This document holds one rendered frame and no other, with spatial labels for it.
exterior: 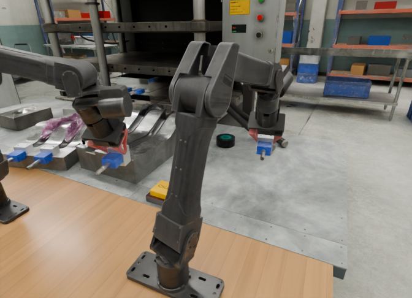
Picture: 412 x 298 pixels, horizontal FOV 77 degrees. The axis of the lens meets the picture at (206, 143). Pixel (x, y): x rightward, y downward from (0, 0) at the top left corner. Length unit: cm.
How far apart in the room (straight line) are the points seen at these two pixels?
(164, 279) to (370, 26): 699
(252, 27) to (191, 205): 115
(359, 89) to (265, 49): 306
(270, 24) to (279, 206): 95
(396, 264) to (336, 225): 122
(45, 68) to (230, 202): 57
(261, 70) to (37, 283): 65
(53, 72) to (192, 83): 33
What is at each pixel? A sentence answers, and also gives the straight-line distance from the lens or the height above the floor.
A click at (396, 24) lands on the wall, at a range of 726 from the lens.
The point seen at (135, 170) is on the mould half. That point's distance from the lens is 88.
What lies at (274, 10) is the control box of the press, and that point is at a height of 133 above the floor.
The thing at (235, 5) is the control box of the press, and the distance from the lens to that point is 151.
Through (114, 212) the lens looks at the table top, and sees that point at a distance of 81.
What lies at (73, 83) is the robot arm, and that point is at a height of 117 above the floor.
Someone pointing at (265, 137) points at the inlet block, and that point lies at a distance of 84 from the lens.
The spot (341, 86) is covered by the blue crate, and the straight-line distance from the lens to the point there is 438.
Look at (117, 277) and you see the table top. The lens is 65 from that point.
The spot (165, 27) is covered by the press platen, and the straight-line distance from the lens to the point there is 164.
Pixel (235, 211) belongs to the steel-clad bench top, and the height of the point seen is 80.
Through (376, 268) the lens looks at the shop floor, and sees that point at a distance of 191.
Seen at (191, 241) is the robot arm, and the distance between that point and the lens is 51.
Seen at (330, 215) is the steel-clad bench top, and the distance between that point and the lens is 81.
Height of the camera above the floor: 128
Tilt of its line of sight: 25 degrees down
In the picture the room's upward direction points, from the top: 1 degrees counter-clockwise
